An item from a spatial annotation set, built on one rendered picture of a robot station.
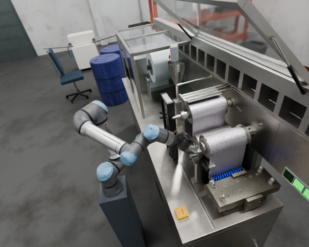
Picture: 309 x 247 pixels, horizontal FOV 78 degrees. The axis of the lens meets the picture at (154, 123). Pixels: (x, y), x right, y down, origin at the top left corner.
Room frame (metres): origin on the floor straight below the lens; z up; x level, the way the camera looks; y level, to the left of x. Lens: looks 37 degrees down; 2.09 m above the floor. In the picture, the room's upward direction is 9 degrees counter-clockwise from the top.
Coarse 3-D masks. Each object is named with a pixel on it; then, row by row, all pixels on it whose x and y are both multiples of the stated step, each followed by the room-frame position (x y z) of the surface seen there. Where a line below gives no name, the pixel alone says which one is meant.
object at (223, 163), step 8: (232, 152) 0.78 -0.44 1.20; (240, 152) 0.79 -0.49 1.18; (216, 160) 0.76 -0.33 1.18; (224, 160) 0.77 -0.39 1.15; (232, 160) 0.78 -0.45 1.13; (240, 160) 0.79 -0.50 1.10; (216, 168) 0.76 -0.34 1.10; (224, 168) 0.77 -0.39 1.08; (232, 168) 0.78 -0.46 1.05; (208, 176) 0.76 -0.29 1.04
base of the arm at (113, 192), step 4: (120, 180) 0.93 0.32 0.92; (116, 184) 0.86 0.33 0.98; (120, 184) 0.88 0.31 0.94; (104, 188) 0.84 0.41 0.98; (108, 188) 0.83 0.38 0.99; (112, 188) 0.83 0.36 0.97; (116, 188) 0.84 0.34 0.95; (120, 188) 0.86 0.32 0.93; (104, 192) 0.84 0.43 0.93; (108, 192) 0.82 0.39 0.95; (112, 192) 0.82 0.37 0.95; (116, 192) 0.83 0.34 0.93; (120, 192) 0.84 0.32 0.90; (108, 196) 0.81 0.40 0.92; (112, 196) 0.81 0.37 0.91
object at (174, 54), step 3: (171, 45) 1.38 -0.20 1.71; (174, 45) 1.37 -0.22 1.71; (177, 45) 1.36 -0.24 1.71; (171, 48) 1.33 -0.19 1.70; (174, 48) 1.33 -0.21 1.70; (177, 48) 1.33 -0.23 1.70; (171, 51) 1.33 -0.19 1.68; (174, 51) 1.33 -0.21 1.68; (177, 51) 1.32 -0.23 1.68; (171, 54) 1.33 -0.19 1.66; (174, 54) 1.33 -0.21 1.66; (177, 54) 1.32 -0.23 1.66; (171, 57) 1.33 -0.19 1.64; (174, 57) 1.33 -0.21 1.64; (177, 57) 1.32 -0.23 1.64; (171, 60) 1.33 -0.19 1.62; (174, 60) 1.33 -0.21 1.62; (177, 60) 1.32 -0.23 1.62
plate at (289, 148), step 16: (192, 64) 1.75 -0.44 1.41; (208, 80) 1.44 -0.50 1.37; (224, 96) 1.20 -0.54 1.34; (240, 96) 1.03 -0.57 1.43; (240, 112) 1.01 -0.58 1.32; (256, 112) 0.88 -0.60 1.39; (256, 128) 0.86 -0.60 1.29; (272, 128) 0.75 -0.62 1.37; (288, 128) 0.67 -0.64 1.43; (256, 144) 0.83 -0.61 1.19; (272, 144) 0.72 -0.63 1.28; (288, 144) 0.64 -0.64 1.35; (304, 144) 0.58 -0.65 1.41; (272, 160) 0.69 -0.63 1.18; (288, 160) 0.61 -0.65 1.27; (304, 160) 0.55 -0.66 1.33; (304, 176) 0.52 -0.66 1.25
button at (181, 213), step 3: (180, 207) 0.64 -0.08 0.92; (183, 207) 0.64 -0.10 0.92; (177, 210) 0.63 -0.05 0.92; (180, 210) 0.63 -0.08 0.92; (183, 210) 0.62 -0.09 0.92; (186, 210) 0.62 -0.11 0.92; (177, 213) 0.61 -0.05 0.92; (180, 213) 0.61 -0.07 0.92; (183, 213) 0.60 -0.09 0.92; (186, 213) 0.60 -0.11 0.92; (177, 216) 0.59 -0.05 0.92; (180, 216) 0.59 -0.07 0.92; (183, 216) 0.59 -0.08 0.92; (186, 216) 0.58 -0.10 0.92; (180, 219) 0.58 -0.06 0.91
